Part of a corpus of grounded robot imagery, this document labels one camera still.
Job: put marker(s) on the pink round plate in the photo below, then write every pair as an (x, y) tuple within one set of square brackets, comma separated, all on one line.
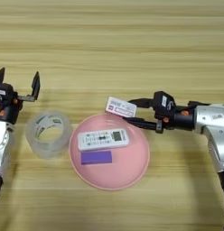
[(123, 171)]

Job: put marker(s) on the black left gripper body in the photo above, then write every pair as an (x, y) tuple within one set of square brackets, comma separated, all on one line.
[(8, 111)]

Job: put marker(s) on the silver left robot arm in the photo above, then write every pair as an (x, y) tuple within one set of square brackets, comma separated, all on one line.
[(1, 144)]

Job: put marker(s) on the purple rectangular block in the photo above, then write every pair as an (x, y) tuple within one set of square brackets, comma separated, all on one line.
[(96, 157)]

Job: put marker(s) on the small white pink box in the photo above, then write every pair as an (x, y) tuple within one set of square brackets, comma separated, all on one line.
[(120, 107)]

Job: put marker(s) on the clear tape roll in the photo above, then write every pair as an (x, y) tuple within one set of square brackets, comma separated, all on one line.
[(35, 147)]

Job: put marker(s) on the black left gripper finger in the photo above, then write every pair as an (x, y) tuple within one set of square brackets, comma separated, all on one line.
[(0, 76), (35, 85)]

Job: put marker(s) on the right gripper small black box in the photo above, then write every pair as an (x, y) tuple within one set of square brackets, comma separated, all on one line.
[(163, 102)]

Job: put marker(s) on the gripper small black box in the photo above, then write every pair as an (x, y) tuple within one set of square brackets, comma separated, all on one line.
[(4, 91), (163, 102)]

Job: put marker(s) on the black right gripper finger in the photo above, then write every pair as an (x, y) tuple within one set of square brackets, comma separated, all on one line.
[(144, 123), (144, 103)]

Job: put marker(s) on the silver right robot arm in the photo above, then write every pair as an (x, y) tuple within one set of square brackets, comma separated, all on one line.
[(214, 123)]

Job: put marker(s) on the left gripper small black box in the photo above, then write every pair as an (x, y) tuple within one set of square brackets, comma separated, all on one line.
[(4, 91)]

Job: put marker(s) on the white remote control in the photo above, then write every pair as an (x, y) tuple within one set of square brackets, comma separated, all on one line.
[(98, 140)]

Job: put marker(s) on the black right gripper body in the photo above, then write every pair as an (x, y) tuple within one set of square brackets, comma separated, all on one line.
[(183, 118)]

